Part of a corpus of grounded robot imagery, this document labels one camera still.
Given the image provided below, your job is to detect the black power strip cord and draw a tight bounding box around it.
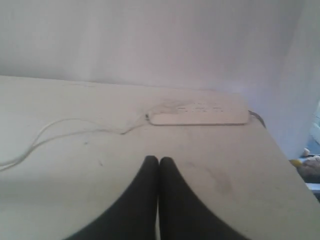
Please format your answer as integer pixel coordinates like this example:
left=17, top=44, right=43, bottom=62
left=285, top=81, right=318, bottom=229
left=247, top=109, right=268, bottom=129

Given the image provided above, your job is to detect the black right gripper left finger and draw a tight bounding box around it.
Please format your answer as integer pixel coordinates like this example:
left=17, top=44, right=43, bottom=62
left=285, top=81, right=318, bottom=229
left=68, top=155, right=159, bottom=240

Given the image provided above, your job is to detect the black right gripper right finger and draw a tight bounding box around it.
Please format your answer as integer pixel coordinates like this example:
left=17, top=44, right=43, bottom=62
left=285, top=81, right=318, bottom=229
left=158, top=157, right=247, bottom=240

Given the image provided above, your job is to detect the white power strip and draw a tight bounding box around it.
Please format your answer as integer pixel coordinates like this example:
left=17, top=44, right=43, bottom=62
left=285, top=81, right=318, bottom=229
left=146, top=99, right=250, bottom=126

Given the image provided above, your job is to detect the white power cable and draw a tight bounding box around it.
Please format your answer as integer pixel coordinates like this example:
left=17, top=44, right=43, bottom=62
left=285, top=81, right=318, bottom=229
left=0, top=99, right=196, bottom=172

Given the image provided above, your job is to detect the plush toy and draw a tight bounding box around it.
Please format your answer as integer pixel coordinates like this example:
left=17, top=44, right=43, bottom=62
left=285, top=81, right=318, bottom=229
left=289, top=148, right=320, bottom=184

